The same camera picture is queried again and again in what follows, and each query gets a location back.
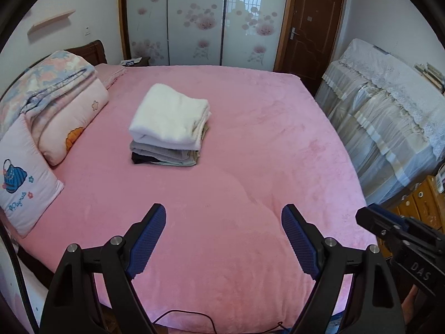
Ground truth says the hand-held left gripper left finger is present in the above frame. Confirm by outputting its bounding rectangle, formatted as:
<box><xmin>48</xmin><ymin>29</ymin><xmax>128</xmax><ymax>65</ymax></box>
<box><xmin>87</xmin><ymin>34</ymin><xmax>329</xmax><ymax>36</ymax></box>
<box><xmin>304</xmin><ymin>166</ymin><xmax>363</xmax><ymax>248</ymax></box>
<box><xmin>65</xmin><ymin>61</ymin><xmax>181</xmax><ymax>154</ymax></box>
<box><xmin>39</xmin><ymin>203</ymin><xmax>167</xmax><ymax>334</ymax></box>

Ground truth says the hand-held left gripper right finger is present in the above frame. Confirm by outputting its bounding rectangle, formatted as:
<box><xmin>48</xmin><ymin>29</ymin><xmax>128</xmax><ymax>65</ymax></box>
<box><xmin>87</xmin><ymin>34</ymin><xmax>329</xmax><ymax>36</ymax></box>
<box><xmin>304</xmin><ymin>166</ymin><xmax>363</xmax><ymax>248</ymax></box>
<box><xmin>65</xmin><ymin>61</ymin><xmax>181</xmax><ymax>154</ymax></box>
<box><xmin>281</xmin><ymin>203</ymin><xmax>406</xmax><ymax>334</ymax></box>

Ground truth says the lace-covered furniture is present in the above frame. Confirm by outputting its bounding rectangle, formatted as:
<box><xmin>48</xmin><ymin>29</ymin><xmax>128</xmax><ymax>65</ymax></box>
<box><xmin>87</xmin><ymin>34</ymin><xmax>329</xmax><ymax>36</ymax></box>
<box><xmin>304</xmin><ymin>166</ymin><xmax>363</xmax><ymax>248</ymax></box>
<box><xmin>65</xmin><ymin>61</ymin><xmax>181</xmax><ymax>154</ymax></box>
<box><xmin>314</xmin><ymin>38</ymin><xmax>445</xmax><ymax>207</ymax></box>

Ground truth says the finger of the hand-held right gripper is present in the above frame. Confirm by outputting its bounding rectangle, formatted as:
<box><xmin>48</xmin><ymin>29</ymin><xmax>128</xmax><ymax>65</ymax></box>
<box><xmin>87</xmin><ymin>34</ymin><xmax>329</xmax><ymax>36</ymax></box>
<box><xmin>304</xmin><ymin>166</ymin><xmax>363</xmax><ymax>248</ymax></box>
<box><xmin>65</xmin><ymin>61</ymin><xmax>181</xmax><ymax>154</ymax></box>
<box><xmin>368</xmin><ymin>203</ymin><xmax>413</xmax><ymax>232</ymax></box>
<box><xmin>355</xmin><ymin>207</ymin><xmax>396</xmax><ymax>243</ymax></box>

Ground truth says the white floral bed sheet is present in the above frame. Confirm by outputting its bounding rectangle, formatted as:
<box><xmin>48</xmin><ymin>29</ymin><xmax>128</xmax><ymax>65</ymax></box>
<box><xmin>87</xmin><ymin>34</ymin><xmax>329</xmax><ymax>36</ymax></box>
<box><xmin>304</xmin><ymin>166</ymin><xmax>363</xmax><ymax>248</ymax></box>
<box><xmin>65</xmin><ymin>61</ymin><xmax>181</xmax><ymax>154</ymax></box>
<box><xmin>0</xmin><ymin>240</ymin><xmax>50</xmax><ymax>325</ymax></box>

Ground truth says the pink fleece bed blanket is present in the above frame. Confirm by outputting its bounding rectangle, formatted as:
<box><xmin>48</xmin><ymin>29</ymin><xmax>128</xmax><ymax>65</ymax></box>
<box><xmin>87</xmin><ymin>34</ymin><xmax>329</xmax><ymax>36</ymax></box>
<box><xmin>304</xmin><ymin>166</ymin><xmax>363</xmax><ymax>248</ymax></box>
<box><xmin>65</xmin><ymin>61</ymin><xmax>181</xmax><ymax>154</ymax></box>
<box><xmin>16</xmin><ymin>63</ymin><xmax>378</xmax><ymax>330</ymax></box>

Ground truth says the pink pillow with bag print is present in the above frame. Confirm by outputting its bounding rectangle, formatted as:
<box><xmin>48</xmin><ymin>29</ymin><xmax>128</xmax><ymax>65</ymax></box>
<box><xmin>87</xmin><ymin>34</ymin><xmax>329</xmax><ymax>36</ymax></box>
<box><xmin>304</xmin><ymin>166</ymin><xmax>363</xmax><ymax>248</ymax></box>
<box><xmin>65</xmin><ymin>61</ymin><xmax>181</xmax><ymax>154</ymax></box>
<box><xmin>0</xmin><ymin>114</ymin><xmax>66</xmax><ymax>239</ymax></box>

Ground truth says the floral sliding-door wardrobe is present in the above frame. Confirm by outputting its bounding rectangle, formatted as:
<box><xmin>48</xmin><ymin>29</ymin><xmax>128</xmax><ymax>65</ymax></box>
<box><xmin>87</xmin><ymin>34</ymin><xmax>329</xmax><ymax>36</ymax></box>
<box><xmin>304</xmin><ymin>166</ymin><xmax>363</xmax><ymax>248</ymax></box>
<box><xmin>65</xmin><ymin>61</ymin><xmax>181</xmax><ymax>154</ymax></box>
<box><xmin>118</xmin><ymin>0</ymin><xmax>291</xmax><ymax>74</ymax></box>

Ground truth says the folded grey clothes stack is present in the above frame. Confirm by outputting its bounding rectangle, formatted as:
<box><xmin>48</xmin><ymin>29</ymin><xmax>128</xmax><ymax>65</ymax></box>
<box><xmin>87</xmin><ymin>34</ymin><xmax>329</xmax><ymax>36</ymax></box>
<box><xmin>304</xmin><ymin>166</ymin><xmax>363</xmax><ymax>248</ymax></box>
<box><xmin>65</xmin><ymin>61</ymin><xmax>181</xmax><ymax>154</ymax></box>
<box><xmin>130</xmin><ymin>140</ymin><xmax>201</xmax><ymax>161</ymax></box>

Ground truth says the wooden drawer cabinet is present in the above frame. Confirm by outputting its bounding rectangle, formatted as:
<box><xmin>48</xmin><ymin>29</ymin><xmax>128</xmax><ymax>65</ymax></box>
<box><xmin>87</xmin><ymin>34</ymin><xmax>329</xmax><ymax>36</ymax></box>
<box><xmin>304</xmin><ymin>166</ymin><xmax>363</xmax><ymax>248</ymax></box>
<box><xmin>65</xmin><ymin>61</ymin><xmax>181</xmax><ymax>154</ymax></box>
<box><xmin>375</xmin><ymin>175</ymin><xmax>445</xmax><ymax>272</ymax></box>

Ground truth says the dark folded garment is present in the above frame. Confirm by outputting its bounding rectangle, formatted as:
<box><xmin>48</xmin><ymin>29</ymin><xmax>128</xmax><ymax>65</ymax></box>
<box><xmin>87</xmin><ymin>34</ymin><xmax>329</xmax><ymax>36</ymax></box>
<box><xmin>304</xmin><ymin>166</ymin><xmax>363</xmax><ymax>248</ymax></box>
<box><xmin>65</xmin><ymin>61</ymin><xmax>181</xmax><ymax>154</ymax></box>
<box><xmin>131</xmin><ymin>151</ymin><xmax>165</xmax><ymax>165</ymax></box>

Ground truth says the stack of books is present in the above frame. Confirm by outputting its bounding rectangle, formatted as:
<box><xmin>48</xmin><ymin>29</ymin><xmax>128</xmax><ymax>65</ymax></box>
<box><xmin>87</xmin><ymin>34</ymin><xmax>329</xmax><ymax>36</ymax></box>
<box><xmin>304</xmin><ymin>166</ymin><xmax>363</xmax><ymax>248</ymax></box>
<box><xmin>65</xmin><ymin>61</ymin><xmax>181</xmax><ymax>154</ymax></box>
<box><xmin>414</xmin><ymin>62</ymin><xmax>445</xmax><ymax>95</ymax></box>

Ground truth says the floral folded quilt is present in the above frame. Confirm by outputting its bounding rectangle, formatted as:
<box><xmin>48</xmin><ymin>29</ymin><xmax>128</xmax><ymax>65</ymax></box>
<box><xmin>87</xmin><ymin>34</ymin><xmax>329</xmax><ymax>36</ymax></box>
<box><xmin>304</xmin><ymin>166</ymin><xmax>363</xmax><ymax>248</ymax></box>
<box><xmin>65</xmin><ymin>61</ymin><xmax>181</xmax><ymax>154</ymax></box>
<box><xmin>0</xmin><ymin>50</ymin><xmax>97</xmax><ymax>130</ymax></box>

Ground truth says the dark wooden headboard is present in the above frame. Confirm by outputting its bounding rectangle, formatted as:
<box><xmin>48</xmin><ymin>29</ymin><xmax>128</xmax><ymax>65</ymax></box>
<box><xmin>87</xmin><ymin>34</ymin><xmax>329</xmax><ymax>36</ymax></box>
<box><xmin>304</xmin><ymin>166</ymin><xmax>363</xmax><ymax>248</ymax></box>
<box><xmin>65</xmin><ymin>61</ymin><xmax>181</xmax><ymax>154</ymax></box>
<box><xmin>64</xmin><ymin>40</ymin><xmax>109</xmax><ymax>67</ymax></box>

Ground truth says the pink fringed towel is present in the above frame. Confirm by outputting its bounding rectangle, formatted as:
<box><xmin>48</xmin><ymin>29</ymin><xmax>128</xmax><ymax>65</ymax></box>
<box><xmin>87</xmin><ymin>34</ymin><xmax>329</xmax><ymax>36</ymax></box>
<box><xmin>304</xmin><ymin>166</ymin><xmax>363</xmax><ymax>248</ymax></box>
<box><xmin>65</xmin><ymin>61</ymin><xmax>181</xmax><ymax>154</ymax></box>
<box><xmin>94</xmin><ymin>63</ymin><xmax>130</xmax><ymax>90</ymax></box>

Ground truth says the person's right hand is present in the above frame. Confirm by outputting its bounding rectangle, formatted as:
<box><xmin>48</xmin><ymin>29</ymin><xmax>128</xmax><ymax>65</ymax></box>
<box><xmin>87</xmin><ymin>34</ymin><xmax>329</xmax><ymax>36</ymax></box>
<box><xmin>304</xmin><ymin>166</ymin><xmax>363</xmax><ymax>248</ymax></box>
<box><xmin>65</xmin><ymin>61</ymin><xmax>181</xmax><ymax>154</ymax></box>
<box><xmin>401</xmin><ymin>283</ymin><xmax>420</xmax><ymax>318</ymax></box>

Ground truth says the white braid-trimmed cardigan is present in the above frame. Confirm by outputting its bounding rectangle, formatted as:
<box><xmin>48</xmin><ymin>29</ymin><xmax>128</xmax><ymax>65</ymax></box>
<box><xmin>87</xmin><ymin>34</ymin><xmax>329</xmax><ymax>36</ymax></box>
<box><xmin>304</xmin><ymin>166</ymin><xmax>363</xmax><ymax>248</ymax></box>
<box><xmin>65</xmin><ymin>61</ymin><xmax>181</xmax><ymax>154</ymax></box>
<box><xmin>128</xmin><ymin>83</ymin><xmax>211</xmax><ymax>151</ymax></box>

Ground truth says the beige folded garment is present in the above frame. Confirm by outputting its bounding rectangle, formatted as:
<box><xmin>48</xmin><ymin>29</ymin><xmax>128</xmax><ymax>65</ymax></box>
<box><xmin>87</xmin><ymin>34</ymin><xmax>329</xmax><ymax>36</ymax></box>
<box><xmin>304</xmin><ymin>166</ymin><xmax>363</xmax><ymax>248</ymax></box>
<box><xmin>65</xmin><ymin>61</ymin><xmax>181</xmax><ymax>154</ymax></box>
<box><xmin>152</xmin><ymin>124</ymin><xmax>210</xmax><ymax>166</ymax></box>

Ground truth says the brown wooden door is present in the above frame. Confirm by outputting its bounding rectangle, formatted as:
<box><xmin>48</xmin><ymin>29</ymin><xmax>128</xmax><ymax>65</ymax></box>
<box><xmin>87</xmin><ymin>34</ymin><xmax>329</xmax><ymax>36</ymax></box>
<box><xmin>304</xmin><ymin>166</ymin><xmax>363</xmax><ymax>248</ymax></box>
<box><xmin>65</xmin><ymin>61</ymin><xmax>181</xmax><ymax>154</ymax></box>
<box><xmin>274</xmin><ymin>0</ymin><xmax>347</xmax><ymax>97</ymax></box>

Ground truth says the wooden wall shelf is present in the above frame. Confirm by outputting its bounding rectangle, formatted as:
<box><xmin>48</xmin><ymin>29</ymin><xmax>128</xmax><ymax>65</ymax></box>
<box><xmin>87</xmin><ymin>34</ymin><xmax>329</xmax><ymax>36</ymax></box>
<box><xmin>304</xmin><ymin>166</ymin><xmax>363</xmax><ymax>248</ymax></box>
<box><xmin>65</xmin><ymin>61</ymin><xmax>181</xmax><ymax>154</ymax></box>
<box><xmin>27</xmin><ymin>10</ymin><xmax>76</xmax><ymax>36</ymax></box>

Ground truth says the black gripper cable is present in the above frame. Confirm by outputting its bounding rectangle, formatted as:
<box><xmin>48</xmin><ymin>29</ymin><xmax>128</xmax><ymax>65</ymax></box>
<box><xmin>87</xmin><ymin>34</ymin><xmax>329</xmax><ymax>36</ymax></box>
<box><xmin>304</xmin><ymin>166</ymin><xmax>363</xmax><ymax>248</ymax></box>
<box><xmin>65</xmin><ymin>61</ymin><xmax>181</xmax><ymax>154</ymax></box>
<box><xmin>152</xmin><ymin>311</ymin><xmax>290</xmax><ymax>332</ymax></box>

